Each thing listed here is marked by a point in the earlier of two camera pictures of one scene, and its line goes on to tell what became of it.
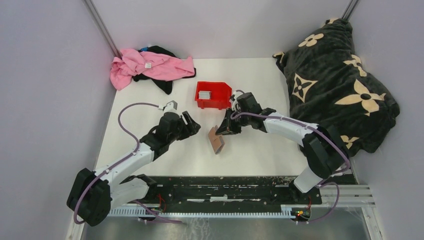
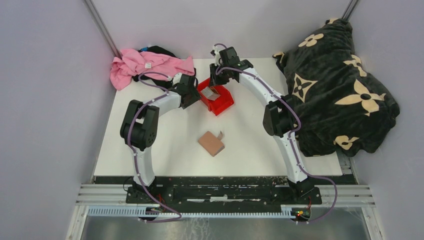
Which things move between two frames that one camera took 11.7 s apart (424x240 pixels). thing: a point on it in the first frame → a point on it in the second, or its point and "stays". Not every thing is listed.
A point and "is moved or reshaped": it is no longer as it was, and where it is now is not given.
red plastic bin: x=221 y=96 is moved or reshaped
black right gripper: x=225 y=127 → x=214 y=79
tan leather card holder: x=217 y=141 is moved or reshaped
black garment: x=165 y=86 stays
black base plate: x=256 y=190 stays
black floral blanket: x=328 y=83 stays
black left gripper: x=188 y=130 → x=195 y=97
